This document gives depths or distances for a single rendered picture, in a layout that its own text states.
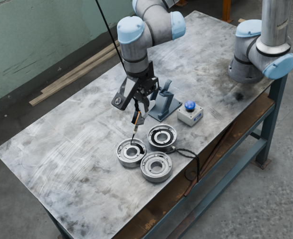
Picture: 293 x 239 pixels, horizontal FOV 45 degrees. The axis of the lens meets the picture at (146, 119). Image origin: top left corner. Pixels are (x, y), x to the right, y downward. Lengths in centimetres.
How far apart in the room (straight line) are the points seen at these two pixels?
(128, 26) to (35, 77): 197
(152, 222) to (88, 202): 31
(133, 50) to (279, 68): 56
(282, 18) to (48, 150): 92
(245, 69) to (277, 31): 28
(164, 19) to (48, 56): 193
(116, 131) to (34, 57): 157
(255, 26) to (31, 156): 96
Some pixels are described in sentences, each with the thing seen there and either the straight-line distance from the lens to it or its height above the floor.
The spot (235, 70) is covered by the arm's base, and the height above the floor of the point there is 85.
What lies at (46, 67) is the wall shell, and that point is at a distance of 290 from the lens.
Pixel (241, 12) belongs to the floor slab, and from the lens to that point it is 346.
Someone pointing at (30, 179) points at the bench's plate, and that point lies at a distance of 132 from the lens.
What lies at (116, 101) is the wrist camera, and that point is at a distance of 108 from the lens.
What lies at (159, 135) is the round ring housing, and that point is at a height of 82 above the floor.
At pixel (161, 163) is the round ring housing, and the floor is 83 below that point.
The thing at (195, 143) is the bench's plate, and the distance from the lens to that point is 128.
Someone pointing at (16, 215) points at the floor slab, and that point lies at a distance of 226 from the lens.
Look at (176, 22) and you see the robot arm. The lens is 102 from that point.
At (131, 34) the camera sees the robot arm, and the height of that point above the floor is 127.
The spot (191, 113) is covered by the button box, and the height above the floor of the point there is 85.
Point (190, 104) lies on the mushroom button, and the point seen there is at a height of 87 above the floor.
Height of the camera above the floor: 181
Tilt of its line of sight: 47 degrees down
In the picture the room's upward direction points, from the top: 9 degrees counter-clockwise
